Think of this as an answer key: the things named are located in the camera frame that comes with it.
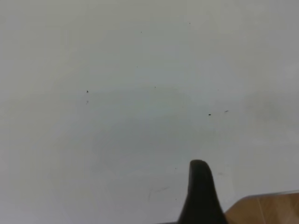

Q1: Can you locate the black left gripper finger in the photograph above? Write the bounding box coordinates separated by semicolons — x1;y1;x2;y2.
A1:
178;159;229;224

